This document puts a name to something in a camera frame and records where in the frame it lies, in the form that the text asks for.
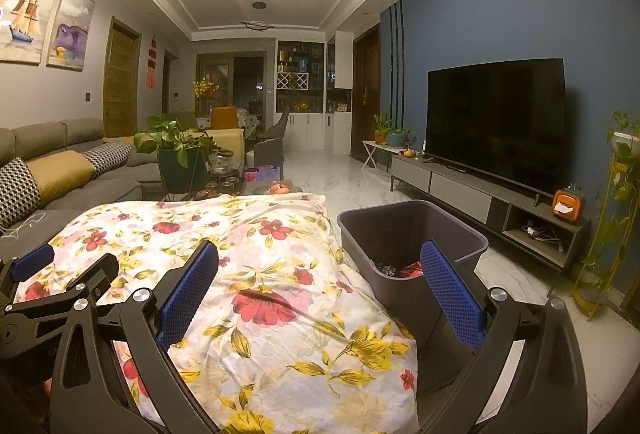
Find power strip with cables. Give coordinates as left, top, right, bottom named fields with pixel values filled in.
left=522, top=221, right=566, bottom=245

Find large houndstooth cushion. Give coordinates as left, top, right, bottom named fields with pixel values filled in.
left=0, top=157, right=42, bottom=229

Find white folding side table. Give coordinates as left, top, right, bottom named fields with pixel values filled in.
left=362, top=140, right=401, bottom=171

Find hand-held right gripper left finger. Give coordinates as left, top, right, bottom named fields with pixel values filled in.
left=50, top=238, right=221, bottom=434

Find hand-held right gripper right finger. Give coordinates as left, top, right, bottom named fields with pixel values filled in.
left=419, top=240, right=588, bottom=434

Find grey television cabinet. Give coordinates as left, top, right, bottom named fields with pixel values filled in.
left=389, top=155, right=592, bottom=297

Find yellow flower bouquet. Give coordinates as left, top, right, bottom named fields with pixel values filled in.
left=192, top=78, right=221, bottom=102

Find grey plastic bin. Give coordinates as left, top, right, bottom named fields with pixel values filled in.
left=336, top=200, right=489, bottom=397

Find light wooden door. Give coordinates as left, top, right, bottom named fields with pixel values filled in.
left=102, top=16, right=142, bottom=139

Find pothos in green planter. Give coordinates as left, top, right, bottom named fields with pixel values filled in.
left=132, top=114, right=216, bottom=202

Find white cable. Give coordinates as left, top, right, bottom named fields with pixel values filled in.
left=0, top=211, right=48, bottom=239

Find plant in blue pot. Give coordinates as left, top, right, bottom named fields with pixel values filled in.
left=387, top=126, right=415, bottom=149

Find gold plant stand with pothos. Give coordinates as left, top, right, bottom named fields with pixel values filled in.
left=570, top=110, right=640, bottom=321

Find white display cabinet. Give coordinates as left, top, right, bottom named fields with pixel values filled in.
left=274, top=31, right=356, bottom=155

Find plant in orange pot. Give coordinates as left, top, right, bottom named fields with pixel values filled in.
left=372, top=113, right=392, bottom=145

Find orange chair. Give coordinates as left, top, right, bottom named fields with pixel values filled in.
left=210, top=106, right=238, bottom=129

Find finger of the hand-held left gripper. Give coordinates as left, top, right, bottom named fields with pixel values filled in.
left=0, top=245, right=56, bottom=302
left=0, top=253, right=121, bottom=362

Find black television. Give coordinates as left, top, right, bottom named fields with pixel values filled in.
left=425, top=58, right=567, bottom=199

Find dark wooden door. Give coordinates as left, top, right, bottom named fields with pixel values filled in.
left=351, top=24, right=383, bottom=159

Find sailboat painting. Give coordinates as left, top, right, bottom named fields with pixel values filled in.
left=0, top=0, right=61, bottom=64

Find red wall hanging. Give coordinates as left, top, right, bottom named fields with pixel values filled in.
left=146, top=34, right=160, bottom=89

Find glass jar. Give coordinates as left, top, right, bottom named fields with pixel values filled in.
left=209, top=149, right=241, bottom=175

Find floral printed blanket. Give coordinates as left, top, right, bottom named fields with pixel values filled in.
left=12, top=193, right=418, bottom=434

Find purple painting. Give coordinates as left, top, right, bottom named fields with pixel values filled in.
left=46, top=0, right=96, bottom=72

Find orange tissue box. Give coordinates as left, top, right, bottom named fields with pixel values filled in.
left=552, top=186, right=585, bottom=221

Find small houndstooth cushion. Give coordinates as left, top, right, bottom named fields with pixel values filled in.
left=82, top=141, right=133, bottom=179

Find grey chair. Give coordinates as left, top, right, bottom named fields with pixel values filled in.
left=252, top=137, right=285, bottom=179

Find purple box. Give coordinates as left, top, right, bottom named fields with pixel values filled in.
left=245, top=165, right=281, bottom=183

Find yellow cushion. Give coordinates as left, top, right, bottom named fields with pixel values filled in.
left=25, top=150, right=96, bottom=205

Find grey sofa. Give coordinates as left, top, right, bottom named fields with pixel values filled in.
left=0, top=118, right=166, bottom=265

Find glass sliding door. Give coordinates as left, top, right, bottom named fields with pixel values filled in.
left=196, top=54, right=267, bottom=115

